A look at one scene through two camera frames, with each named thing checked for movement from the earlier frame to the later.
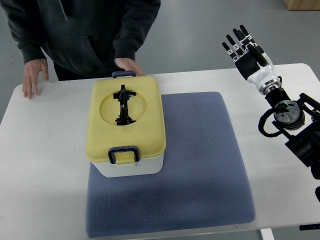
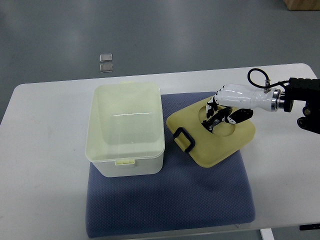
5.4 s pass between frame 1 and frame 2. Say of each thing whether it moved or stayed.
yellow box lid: moved
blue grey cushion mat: stayed
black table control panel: stayed
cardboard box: stayed
